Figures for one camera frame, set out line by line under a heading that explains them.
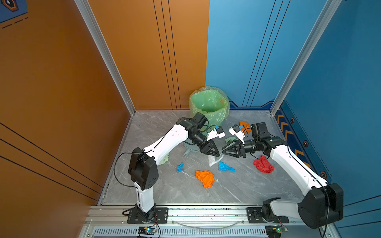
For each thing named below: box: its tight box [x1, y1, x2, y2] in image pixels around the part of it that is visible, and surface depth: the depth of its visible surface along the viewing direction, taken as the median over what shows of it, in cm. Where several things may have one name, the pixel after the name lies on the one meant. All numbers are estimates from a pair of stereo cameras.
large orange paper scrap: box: [194, 170, 215, 189], surface depth 86 cm
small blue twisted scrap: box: [176, 162, 186, 173], surface depth 91 cm
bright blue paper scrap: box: [218, 161, 236, 173], surface depth 91 cm
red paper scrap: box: [253, 155, 275, 174], surface depth 90 cm
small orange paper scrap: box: [239, 121, 252, 133], surface depth 69 cm
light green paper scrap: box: [158, 153, 170, 166], surface depth 94 cm
